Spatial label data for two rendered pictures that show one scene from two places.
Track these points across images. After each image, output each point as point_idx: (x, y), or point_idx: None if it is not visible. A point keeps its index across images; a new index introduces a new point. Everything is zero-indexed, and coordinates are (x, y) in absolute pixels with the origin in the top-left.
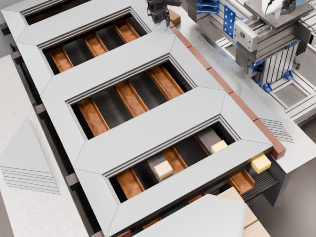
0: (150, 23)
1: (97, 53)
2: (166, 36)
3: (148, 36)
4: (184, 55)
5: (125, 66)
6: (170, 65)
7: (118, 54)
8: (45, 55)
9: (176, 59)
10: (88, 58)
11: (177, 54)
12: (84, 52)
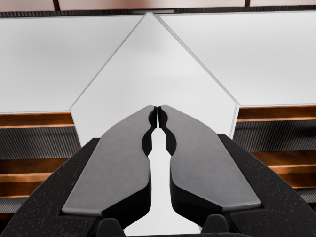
0: (3, 91)
1: (44, 175)
2: (135, 67)
3: (94, 135)
4: (312, 57)
5: (190, 225)
6: (111, 12)
7: (133, 225)
8: (0, 200)
9: (296, 99)
10: (25, 154)
11: (278, 79)
12: (7, 154)
